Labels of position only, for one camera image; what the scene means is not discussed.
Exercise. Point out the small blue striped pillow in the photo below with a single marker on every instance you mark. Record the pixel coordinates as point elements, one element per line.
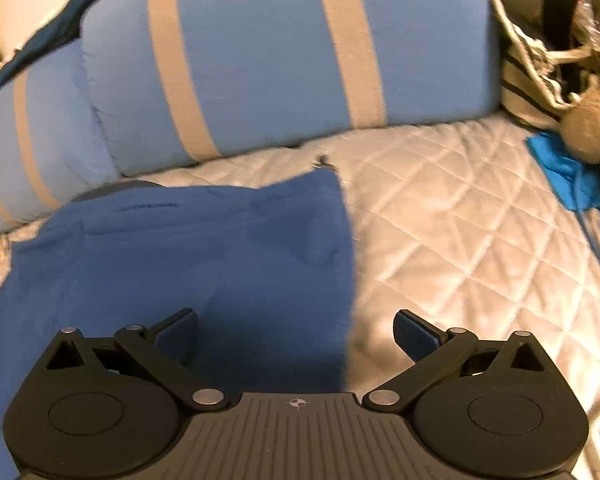
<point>55,135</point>

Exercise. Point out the large blue striped pillow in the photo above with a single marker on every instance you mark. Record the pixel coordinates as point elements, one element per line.
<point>260,55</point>

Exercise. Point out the dark blue garment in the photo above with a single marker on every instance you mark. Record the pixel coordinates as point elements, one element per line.
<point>55,35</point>

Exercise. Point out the blue fleece jacket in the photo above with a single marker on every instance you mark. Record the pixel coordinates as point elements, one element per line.
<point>180,260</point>

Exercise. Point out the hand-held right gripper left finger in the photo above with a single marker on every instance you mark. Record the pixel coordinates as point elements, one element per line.
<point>179,332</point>

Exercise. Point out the teal cloth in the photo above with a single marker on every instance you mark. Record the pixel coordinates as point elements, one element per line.
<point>560,165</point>

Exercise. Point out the brown plush toy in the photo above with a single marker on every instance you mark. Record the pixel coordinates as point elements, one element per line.
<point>592,125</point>

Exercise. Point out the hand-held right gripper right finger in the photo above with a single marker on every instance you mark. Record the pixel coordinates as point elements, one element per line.
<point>414,335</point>

